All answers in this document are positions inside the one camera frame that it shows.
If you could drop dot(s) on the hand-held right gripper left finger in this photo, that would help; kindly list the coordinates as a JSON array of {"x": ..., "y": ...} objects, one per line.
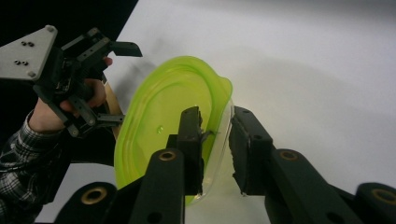
[{"x": 168, "y": 180}]

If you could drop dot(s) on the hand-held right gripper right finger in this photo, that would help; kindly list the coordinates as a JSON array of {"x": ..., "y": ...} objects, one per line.
[{"x": 264, "y": 161}]

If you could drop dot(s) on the yellow-green plastic lid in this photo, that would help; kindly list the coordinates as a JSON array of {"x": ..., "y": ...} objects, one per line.
[{"x": 162, "y": 99}]

